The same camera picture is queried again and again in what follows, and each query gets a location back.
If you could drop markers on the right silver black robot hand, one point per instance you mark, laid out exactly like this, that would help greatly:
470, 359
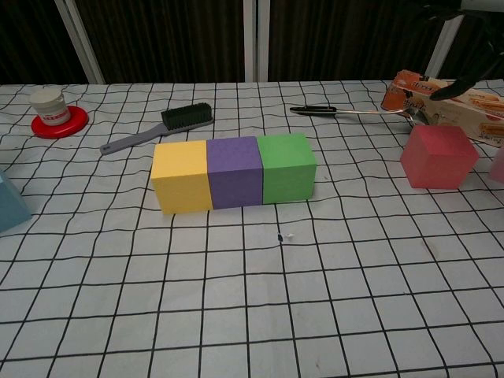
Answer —
453, 90

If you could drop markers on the light blue foam cube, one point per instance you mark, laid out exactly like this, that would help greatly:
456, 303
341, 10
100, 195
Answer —
12, 204

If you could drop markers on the white black-grid tablecloth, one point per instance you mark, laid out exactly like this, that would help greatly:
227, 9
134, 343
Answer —
252, 307

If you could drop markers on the green foam cube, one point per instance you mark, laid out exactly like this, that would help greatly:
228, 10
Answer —
287, 177

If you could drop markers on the red foam cube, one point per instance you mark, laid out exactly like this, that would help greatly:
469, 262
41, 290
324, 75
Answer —
441, 157

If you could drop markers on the grey brush black bristles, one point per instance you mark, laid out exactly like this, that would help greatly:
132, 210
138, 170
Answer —
126, 143

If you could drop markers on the white plastic jar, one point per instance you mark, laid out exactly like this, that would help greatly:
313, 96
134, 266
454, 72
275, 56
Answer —
49, 104

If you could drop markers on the pink foam cube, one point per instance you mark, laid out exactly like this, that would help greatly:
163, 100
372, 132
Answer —
498, 167

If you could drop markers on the purple foam cube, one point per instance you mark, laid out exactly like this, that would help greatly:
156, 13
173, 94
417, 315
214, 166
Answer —
236, 177

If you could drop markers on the red round disc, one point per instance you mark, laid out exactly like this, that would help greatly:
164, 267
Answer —
75, 127

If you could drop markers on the orange biscuit box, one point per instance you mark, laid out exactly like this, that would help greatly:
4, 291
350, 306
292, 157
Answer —
453, 112

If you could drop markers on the yellow foam cube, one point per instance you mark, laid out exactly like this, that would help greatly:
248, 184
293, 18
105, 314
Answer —
181, 181

